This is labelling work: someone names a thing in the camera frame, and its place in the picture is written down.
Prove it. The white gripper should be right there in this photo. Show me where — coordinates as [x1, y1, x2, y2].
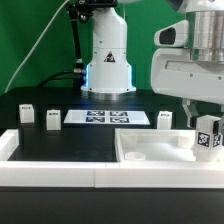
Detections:
[151, 20, 224, 136]

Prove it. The white square tabletop part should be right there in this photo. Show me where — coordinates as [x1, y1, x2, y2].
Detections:
[115, 129, 197, 162]

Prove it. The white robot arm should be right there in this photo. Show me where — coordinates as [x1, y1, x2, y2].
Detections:
[76, 0, 224, 135]

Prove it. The white U-shaped fence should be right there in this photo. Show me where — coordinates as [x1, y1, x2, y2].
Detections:
[0, 129, 224, 189]

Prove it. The white tag sheet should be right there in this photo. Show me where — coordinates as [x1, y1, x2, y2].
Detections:
[64, 110, 150, 125]

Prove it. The black cable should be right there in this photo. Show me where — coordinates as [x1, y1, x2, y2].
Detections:
[36, 69, 88, 89]

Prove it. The black camera pole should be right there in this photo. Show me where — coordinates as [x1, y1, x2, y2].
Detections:
[65, 0, 92, 69]

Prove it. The white cable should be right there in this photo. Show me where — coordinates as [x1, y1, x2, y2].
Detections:
[3, 0, 72, 94]

